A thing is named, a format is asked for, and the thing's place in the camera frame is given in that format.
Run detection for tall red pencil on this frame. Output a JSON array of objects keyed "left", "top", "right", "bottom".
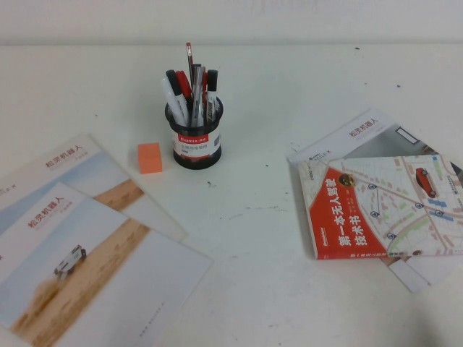
[{"left": 185, "top": 42, "right": 194, "bottom": 79}]

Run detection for red cap marker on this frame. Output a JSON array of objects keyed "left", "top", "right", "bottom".
[{"left": 174, "top": 70, "right": 193, "bottom": 109}]

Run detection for AgileX brochure with desert photo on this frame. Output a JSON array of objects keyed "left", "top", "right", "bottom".
[{"left": 0, "top": 133, "right": 189, "bottom": 244}]

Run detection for upright white marker black cap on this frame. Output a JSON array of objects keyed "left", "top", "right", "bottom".
[{"left": 205, "top": 69, "right": 219, "bottom": 124}]

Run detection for orange foam cube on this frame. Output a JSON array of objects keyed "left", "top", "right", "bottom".
[{"left": 137, "top": 142, "right": 163, "bottom": 175}]

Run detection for grey silver pen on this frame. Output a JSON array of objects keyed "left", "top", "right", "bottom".
[{"left": 191, "top": 64, "right": 204, "bottom": 128}]

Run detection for white AgileX brochure grey photo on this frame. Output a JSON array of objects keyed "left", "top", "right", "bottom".
[{"left": 286, "top": 108, "right": 463, "bottom": 294}]

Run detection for black mesh pen holder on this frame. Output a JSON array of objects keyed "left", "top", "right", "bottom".
[{"left": 164, "top": 99, "right": 225, "bottom": 170}]

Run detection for red and white map book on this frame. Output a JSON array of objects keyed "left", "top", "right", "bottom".
[{"left": 296, "top": 154, "right": 463, "bottom": 260}]

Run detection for brochure with white rover photo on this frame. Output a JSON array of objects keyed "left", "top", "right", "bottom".
[{"left": 0, "top": 181, "right": 213, "bottom": 347}]

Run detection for slanted white marker black cap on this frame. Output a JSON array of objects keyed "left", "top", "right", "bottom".
[{"left": 161, "top": 69, "right": 189, "bottom": 127}]

